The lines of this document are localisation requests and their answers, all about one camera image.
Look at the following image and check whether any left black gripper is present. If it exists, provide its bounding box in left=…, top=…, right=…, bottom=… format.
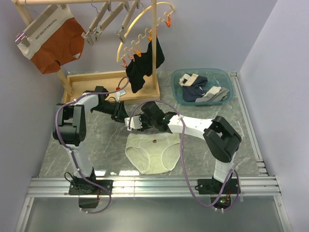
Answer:
left=92, top=100, right=129, bottom=123

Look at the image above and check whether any pale yellow underwear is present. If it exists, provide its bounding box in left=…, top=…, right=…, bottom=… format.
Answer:
left=125, top=133, right=180, bottom=174

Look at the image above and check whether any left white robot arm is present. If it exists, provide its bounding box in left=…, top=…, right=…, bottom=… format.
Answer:
left=53, top=86, right=128, bottom=194

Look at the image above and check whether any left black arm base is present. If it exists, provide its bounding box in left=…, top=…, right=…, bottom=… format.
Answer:
left=69, top=178, right=113, bottom=209

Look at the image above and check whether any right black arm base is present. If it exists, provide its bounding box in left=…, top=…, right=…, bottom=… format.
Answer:
left=195, top=177, right=241, bottom=210

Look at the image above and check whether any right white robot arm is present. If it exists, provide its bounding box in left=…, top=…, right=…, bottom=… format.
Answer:
left=141, top=101, right=242, bottom=193

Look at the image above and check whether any navy blue underwear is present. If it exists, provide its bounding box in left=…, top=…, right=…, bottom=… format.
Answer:
left=179, top=73, right=208, bottom=102

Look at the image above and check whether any black underwear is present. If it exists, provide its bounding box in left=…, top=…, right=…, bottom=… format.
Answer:
left=126, top=42, right=153, bottom=93

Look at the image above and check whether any grey underwear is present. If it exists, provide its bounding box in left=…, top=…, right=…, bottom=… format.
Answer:
left=195, top=86, right=230, bottom=102

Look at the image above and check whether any yellow curved clip hanger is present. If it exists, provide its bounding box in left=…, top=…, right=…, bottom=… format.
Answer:
left=116, top=0, right=175, bottom=70

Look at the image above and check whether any beige clip hanger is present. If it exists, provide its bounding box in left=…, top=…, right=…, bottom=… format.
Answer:
left=82, top=0, right=111, bottom=46
left=115, top=0, right=140, bottom=43
left=94, top=2, right=124, bottom=42

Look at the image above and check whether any orange white underwear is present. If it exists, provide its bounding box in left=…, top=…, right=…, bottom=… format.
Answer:
left=17, top=5, right=85, bottom=74

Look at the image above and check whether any beige hanger with orange underwear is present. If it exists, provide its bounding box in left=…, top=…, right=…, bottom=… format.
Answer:
left=15, top=4, right=67, bottom=47

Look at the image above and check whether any wooden drying rack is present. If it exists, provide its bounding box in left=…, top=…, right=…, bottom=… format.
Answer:
left=12, top=0, right=160, bottom=105

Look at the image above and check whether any teal plastic basin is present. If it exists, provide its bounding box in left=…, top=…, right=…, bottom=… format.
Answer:
left=171, top=68, right=234, bottom=106

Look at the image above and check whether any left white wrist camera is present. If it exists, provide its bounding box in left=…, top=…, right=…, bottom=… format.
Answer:
left=115, top=87, right=126, bottom=101

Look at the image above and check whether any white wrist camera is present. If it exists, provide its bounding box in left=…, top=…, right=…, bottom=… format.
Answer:
left=115, top=87, right=126, bottom=101
left=125, top=116, right=142, bottom=131

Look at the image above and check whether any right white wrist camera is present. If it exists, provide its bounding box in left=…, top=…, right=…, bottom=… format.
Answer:
left=125, top=116, right=142, bottom=131

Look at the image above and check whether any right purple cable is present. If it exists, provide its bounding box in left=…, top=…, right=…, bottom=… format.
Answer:
left=127, top=100, right=240, bottom=208

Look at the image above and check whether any purple cable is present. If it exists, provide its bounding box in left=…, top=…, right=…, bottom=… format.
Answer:
left=55, top=76, right=130, bottom=214
left=127, top=100, right=240, bottom=208

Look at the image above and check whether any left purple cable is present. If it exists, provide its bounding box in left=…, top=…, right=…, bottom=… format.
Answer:
left=55, top=76, right=130, bottom=214

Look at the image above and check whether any aluminium mounting rail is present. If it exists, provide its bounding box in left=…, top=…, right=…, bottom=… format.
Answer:
left=17, top=75, right=293, bottom=232

